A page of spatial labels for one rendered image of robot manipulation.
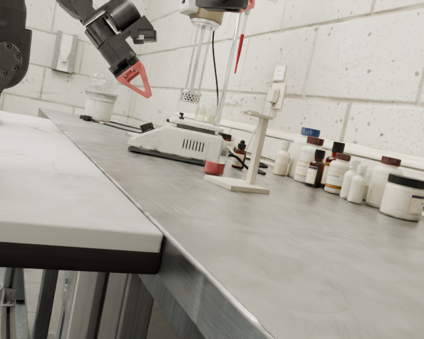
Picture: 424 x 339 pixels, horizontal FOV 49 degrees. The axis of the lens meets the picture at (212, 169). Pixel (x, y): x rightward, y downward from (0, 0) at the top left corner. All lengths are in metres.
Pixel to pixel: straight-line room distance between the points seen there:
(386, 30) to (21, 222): 1.06
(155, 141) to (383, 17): 0.66
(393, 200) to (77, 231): 0.61
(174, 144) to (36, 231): 0.66
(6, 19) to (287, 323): 0.41
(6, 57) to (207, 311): 0.34
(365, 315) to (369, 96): 0.97
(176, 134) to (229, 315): 0.74
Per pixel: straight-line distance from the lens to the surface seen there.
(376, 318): 0.32
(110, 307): 0.43
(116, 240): 0.39
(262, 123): 0.78
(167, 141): 1.00
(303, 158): 1.11
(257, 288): 0.31
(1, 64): 0.53
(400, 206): 0.86
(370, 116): 1.23
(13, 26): 0.55
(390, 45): 1.25
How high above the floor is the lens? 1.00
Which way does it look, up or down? 6 degrees down
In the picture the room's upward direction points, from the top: 12 degrees clockwise
